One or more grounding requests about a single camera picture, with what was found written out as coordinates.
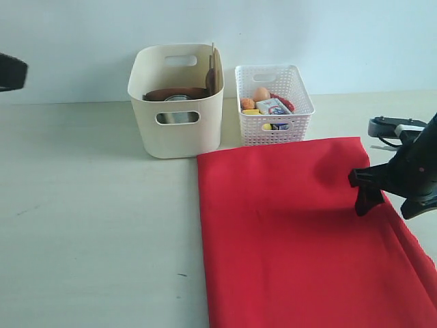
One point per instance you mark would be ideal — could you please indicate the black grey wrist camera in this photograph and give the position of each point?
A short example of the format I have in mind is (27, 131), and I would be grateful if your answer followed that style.
(391, 128)

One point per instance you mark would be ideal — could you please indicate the red scalloped table cloth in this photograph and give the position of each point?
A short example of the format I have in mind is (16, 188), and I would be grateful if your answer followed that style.
(283, 246)

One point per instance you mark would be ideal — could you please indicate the white perforated plastic basket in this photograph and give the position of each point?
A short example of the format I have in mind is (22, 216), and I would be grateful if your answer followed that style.
(281, 79)

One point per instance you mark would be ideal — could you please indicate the cream plastic bin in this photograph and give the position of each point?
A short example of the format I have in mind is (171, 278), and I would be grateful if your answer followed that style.
(167, 66)

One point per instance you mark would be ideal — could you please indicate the brown egg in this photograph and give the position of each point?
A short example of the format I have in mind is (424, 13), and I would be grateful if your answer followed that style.
(261, 94)

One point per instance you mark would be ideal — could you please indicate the dark wooden spoon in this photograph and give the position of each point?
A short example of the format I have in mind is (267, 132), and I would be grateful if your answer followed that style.
(210, 77)

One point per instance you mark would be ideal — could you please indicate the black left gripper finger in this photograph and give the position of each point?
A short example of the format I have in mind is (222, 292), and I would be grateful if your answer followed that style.
(13, 73)

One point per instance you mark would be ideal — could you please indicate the red toy sausage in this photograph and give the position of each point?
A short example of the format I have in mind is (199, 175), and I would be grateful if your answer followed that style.
(284, 101)

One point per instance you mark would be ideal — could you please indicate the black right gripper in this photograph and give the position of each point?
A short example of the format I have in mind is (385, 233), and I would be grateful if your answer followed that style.
(411, 173)

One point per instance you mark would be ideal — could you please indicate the stainless steel cup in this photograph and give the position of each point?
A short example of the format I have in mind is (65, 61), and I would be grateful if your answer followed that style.
(180, 117)

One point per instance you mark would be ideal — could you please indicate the orange fried chicken piece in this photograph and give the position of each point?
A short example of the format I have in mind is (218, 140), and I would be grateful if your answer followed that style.
(247, 103)

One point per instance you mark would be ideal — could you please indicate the blue white milk carton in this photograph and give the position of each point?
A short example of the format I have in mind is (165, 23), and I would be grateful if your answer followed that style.
(273, 106)

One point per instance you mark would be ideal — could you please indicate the long wooden chopstick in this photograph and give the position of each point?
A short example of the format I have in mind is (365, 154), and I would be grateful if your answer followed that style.
(216, 70)

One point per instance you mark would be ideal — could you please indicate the yellow cheese wedge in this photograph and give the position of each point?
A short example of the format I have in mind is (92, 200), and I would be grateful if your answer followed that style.
(251, 112)

